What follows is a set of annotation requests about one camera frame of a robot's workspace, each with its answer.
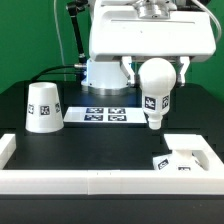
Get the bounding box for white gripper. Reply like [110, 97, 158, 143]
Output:
[120, 56, 190, 87]

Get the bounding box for white lamp bulb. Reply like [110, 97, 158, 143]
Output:
[139, 63, 176, 130]

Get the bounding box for white lamp base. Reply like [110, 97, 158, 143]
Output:
[152, 133, 220, 172]

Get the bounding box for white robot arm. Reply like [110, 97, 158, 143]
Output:
[81, 0, 222, 95]

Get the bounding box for white lamp shade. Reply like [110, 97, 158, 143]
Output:
[25, 82, 64, 133]

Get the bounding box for white marker sheet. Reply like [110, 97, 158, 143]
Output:
[64, 107, 146, 124]

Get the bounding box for white table border fence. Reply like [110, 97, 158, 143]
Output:
[0, 134, 224, 195]

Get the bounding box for black cable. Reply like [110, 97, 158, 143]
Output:
[29, 64, 88, 83]

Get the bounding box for black camera stand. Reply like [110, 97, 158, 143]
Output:
[66, 0, 88, 64]

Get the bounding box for white cable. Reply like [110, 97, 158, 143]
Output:
[53, 0, 67, 82]

